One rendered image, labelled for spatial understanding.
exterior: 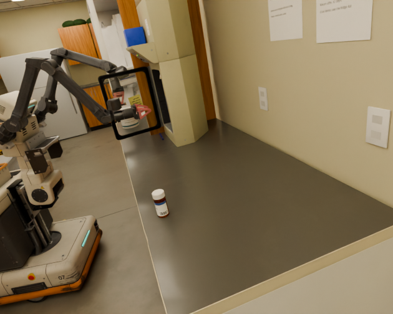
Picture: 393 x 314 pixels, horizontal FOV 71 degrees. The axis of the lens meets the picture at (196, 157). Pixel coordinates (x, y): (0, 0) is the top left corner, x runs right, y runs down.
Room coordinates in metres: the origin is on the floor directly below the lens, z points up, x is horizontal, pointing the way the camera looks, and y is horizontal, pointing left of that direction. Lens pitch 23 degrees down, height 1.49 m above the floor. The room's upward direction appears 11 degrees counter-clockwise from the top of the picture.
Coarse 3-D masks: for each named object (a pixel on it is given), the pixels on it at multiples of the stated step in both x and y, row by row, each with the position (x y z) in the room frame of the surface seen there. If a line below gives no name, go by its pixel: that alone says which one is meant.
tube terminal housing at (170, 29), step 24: (144, 0) 1.52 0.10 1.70; (168, 0) 1.53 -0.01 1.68; (144, 24) 1.66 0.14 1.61; (168, 24) 1.52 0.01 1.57; (168, 48) 1.52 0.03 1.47; (192, 48) 1.67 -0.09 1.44; (168, 72) 1.51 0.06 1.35; (192, 72) 1.63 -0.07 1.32; (168, 96) 1.50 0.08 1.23; (192, 96) 1.58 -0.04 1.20; (192, 120) 1.54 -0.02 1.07
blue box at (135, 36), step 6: (126, 30) 1.66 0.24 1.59; (132, 30) 1.67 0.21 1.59; (138, 30) 1.68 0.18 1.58; (126, 36) 1.66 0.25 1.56; (132, 36) 1.67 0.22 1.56; (138, 36) 1.68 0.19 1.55; (144, 36) 1.68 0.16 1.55; (126, 42) 1.74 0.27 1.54; (132, 42) 1.67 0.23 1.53; (138, 42) 1.67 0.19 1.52; (144, 42) 1.68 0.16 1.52
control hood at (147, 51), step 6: (150, 42) 1.50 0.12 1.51; (126, 48) 1.77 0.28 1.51; (132, 48) 1.47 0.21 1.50; (138, 48) 1.48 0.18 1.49; (144, 48) 1.48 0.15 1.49; (150, 48) 1.49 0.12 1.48; (138, 54) 1.55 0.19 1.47; (144, 54) 1.48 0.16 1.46; (150, 54) 1.49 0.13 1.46; (156, 54) 1.50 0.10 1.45; (150, 60) 1.49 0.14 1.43; (156, 60) 1.50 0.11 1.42
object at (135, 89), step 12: (108, 84) 1.70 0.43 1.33; (120, 84) 1.72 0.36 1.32; (132, 84) 1.75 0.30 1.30; (144, 84) 1.78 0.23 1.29; (108, 96) 1.69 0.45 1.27; (120, 96) 1.72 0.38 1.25; (132, 96) 1.74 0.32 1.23; (144, 96) 1.77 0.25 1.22; (120, 120) 1.70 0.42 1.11; (132, 120) 1.73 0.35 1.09; (144, 120) 1.76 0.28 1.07; (156, 120) 1.78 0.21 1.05; (120, 132) 1.70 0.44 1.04; (132, 132) 1.72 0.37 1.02
